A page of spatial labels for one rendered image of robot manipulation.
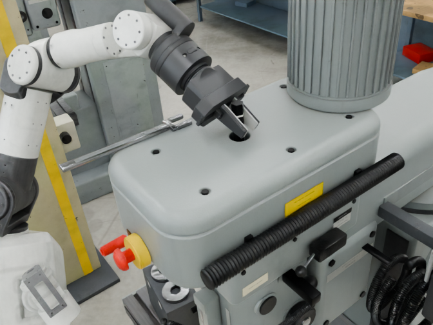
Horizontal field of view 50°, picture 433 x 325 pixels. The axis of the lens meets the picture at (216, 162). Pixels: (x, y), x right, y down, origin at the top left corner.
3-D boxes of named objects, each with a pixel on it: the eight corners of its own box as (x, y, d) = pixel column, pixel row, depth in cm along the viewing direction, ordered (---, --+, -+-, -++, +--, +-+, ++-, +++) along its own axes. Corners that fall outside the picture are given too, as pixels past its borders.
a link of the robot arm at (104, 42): (156, 46, 80) (95, 59, 86) (182, 48, 88) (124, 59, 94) (150, 8, 79) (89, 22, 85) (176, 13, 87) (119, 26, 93)
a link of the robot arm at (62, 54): (121, 30, 94) (50, 46, 102) (85, 16, 84) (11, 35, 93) (123, 83, 93) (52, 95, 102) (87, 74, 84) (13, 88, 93)
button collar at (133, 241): (144, 276, 78) (137, 251, 74) (127, 256, 82) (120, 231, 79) (154, 270, 79) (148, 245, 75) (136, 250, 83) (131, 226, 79)
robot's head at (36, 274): (40, 311, 92) (44, 323, 85) (14, 277, 90) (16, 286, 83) (67, 291, 95) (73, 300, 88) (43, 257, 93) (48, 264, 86)
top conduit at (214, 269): (213, 295, 68) (211, 279, 66) (197, 278, 71) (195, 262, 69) (404, 171, 89) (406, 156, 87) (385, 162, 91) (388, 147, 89)
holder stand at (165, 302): (173, 347, 159) (165, 311, 147) (150, 302, 175) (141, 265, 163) (205, 331, 163) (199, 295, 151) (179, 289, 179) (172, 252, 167)
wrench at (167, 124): (65, 176, 76) (64, 171, 75) (57, 165, 78) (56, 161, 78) (192, 124, 86) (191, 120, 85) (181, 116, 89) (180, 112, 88)
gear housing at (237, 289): (235, 313, 83) (232, 275, 77) (163, 238, 99) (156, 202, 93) (360, 226, 98) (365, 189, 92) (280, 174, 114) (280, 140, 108)
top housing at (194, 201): (187, 308, 72) (173, 233, 63) (112, 221, 90) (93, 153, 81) (381, 182, 93) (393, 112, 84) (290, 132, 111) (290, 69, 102)
